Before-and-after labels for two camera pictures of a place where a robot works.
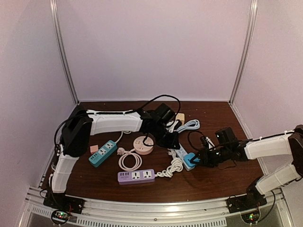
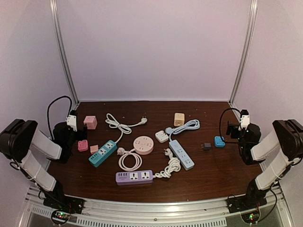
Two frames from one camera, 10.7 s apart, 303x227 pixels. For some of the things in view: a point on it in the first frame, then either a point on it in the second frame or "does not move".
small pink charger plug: [94, 149] does not move
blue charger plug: [189, 156] -> [218, 142]
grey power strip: [181, 152] does not move
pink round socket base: [141, 149] does not move
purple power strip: [136, 176] does not move
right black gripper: [204, 156] -> [234, 127]
